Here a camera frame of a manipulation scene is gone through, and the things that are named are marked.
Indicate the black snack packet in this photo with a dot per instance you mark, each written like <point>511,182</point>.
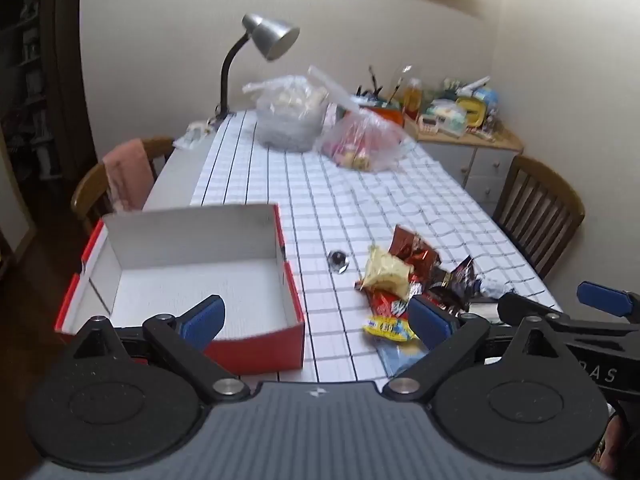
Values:
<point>457,280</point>

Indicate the red cardboard box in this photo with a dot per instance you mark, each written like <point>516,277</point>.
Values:
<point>200,280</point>

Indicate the wooden slatted chair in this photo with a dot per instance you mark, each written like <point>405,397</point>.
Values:
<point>545,210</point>

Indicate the small clear wrapper pile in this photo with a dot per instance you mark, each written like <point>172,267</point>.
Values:
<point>192,135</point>

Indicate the holder with brushes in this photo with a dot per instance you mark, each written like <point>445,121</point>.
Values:
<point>375,92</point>

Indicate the light blue snack packet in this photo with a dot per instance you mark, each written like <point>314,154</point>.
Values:
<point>400,357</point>

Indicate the yellow candy packet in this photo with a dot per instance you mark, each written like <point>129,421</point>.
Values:
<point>387,329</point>

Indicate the grey desk lamp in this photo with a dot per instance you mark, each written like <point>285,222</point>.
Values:
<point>270,37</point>

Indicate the red snack packet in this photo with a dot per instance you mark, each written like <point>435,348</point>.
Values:
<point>385,302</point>

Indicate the checked white tablecloth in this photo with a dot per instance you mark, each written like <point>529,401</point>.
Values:
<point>325,200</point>

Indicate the white drawer cabinet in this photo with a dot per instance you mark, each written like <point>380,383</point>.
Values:
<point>480,160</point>

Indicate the clear bag of pink snacks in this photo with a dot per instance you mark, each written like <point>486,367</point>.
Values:
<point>365,140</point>

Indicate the amber bottle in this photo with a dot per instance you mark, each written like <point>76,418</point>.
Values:
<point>412,97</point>

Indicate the pile of desk clutter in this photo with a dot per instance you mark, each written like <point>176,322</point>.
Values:
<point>460,110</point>

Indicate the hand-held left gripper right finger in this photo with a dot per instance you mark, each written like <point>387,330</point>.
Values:
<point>430,322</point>

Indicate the cream snack packet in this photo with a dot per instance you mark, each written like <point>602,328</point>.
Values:
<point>385,272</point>

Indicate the dark bookshelf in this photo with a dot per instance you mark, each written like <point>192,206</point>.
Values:
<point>35,70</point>

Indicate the silver snack packet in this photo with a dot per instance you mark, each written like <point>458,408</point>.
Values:
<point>482,307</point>

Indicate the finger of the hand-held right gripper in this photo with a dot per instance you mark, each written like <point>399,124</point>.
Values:
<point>590,327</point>
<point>605,300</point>

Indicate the clear bag of white snacks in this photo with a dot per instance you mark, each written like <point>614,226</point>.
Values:
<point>290,120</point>

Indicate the pink cloth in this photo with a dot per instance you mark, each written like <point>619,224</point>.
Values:
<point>127,175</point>

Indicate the wrapped chocolate ball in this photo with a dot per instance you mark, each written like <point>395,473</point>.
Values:
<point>339,260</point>

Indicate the orange container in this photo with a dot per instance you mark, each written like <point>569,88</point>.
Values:
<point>387,115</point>

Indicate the brown cookie packet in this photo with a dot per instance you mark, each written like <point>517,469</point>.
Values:
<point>410,250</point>

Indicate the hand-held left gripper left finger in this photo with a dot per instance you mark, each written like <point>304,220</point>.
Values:
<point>205,317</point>

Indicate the wooden chair with pink cloth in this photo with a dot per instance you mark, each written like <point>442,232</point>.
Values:
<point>85,195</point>

